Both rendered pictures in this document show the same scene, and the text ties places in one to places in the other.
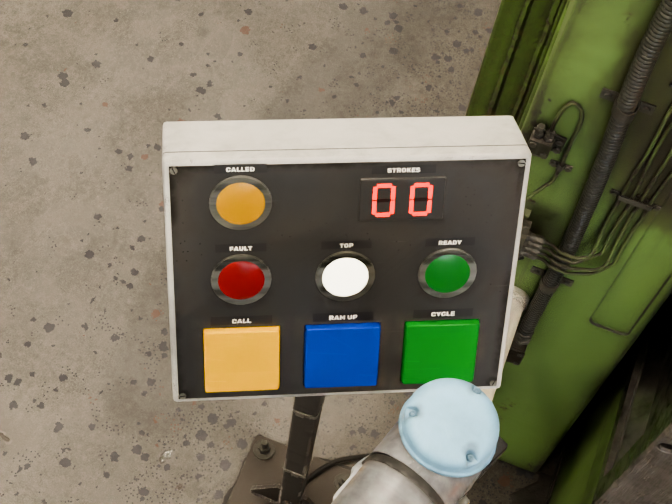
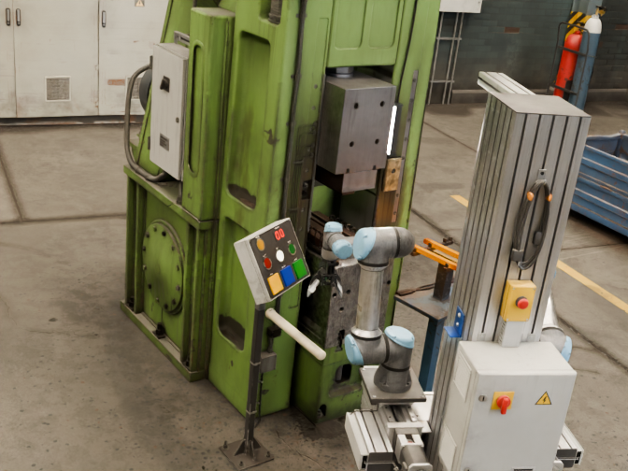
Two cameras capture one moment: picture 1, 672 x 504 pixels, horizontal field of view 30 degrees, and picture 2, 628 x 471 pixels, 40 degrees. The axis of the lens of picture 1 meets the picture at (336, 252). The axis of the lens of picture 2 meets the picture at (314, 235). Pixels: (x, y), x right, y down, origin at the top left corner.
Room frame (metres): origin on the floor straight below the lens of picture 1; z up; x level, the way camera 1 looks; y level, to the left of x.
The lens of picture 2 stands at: (-1.80, 2.48, 2.64)
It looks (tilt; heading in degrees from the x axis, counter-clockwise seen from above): 23 degrees down; 311
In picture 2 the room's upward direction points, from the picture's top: 6 degrees clockwise
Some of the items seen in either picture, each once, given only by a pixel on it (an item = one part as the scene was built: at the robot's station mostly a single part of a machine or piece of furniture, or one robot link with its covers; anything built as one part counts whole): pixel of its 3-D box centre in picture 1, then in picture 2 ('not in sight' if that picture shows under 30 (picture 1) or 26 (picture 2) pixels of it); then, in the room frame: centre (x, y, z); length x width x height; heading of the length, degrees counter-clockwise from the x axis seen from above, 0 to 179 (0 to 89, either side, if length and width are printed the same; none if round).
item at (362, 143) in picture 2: not in sight; (346, 117); (0.79, -0.64, 1.56); 0.42 x 0.39 x 0.40; 169
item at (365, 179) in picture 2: not in sight; (333, 166); (0.80, -0.60, 1.32); 0.42 x 0.20 x 0.10; 169
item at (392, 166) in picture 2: not in sight; (392, 174); (0.66, -0.89, 1.27); 0.09 x 0.02 x 0.17; 79
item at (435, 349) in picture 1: (439, 349); (298, 268); (0.52, -0.12, 1.01); 0.07 x 0.05 x 0.07; 104
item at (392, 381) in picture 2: not in sight; (393, 371); (-0.16, 0.02, 0.87); 0.15 x 0.15 x 0.10
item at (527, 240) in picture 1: (516, 237); not in sight; (0.79, -0.22, 0.80); 0.06 x 0.03 x 0.14; 79
